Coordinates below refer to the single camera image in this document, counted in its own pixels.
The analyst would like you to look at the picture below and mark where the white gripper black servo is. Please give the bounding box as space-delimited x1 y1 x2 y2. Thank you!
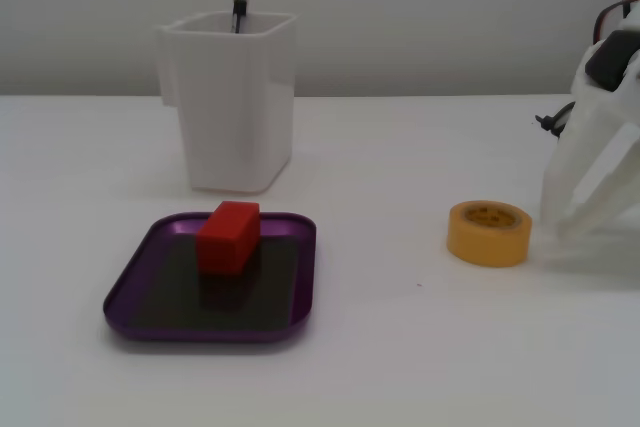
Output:
541 5 640 239

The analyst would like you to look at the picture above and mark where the white plastic container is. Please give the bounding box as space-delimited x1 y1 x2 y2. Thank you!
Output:
157 10 297 194

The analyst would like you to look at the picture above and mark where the purple metal tray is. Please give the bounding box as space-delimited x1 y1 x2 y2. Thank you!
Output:
103 211 317 345

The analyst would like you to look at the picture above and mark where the red cube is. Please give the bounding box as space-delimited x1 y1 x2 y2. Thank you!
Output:
195 200 262 277

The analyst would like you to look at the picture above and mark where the yellow tape roll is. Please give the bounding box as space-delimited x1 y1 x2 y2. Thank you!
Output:
446 200 534 268

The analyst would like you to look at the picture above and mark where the red white black servo wire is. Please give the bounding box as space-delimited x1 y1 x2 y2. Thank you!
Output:
591 0 640 44

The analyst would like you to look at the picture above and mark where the black cable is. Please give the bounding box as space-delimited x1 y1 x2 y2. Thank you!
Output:
533 0 640 137

